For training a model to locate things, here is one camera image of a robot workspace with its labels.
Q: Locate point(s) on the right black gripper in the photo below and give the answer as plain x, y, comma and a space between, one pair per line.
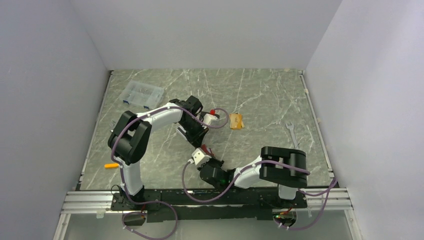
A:
220, 162

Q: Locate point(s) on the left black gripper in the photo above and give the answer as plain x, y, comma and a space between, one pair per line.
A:
196, 139

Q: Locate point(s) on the white magnetic stripe card stack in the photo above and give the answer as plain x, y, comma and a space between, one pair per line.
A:
182, 132

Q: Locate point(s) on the red leather wallet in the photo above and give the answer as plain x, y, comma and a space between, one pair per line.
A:
207, 151

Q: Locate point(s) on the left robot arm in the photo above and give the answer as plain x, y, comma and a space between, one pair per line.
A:
130, 136

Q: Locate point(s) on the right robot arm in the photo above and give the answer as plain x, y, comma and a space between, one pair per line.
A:
285, 167

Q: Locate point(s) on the orange card stack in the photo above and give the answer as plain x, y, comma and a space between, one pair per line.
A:
236, 121

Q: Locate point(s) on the clear plastic organizer box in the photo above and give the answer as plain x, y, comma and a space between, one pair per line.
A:
142, 94

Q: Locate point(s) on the silver wrench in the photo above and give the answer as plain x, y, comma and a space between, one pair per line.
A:
291, 127

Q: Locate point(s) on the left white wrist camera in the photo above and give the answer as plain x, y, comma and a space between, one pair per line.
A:
210, 118

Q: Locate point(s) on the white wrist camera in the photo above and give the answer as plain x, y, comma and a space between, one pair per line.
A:
200, 157
210, 118

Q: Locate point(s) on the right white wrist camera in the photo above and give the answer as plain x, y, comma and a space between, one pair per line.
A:
200, 157

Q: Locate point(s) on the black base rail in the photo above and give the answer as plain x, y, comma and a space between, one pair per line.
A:
161, 205

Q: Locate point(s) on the aluminium frame rail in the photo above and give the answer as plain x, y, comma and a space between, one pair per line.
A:
99, 203

